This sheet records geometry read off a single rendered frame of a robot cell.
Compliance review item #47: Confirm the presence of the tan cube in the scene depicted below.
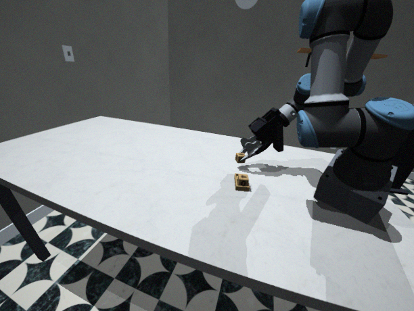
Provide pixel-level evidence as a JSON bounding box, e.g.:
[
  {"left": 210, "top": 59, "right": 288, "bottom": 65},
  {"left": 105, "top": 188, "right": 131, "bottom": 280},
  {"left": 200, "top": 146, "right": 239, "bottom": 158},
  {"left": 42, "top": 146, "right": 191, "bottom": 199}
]
[
  {"left": 237, "top": 174, "right": 249, "bottom": 187},
  {"left": 235, "top": 153, "right": 246, "bottom": 163}
]

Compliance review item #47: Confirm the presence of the tan wooden tray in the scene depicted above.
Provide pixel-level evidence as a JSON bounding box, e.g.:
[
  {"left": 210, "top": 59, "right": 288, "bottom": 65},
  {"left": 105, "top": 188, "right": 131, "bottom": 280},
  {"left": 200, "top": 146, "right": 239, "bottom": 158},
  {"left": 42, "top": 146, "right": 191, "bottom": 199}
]
[{"left": 234, "top": 173, "right": 250, "bottom": 191}]

